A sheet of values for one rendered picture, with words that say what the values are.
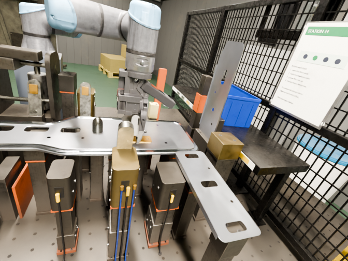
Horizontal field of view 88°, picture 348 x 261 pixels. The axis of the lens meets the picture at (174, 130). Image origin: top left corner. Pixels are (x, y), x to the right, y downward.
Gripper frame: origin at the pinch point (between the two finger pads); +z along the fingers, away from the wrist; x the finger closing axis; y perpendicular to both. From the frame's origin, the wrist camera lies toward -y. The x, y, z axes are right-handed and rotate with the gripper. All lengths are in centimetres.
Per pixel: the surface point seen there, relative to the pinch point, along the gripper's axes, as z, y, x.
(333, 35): -40, -54, 5
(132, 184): 1.3, 3.9, 20.1
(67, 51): 71, 134, -628
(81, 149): 1.7, 15.9, 5.8
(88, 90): -7.0, 16.5, -19.3
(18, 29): 24, 212, -520
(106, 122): 1.6, 9.7, -10.7
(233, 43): -31.9, -26.6, -3.7
